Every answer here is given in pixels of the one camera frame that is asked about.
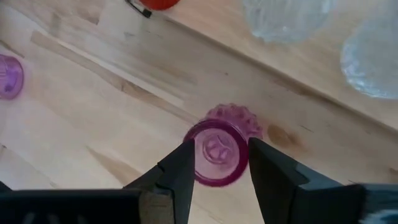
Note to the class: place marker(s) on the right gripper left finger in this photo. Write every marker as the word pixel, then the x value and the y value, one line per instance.
pixel 93 208

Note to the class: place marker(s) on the wide clear diamond-cut vase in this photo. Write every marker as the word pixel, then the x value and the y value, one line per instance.
pixel 286 18

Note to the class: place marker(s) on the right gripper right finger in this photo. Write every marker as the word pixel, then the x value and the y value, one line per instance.
pixel 295 199

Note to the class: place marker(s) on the small pink glass vase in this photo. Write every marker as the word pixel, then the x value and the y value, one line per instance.
pixel 217 155

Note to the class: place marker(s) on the wide clear ribbed glass vase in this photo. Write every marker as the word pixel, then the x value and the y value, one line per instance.
pixel 370 59

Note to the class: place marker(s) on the pink ribbed round vase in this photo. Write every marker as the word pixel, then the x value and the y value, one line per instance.
pixel 9 77

